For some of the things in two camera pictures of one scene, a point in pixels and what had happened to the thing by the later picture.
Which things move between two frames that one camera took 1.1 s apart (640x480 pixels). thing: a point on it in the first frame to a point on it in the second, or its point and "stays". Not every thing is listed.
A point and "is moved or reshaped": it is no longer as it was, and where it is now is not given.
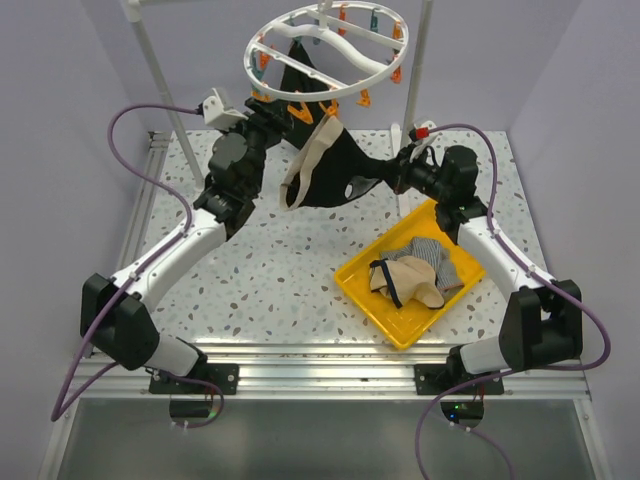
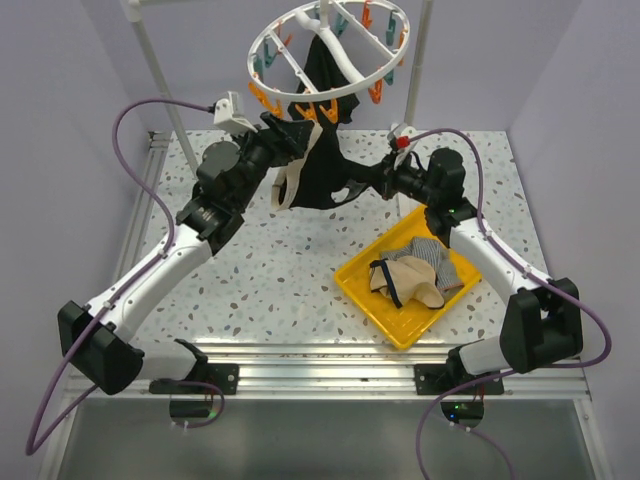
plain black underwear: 344,171 is moved or reshaped
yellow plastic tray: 404,325 stays
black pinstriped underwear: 297,81 to 326,71
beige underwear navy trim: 404,277 stays
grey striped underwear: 429,247 stays
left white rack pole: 133,11 stays
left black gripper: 272,118 to 286,140
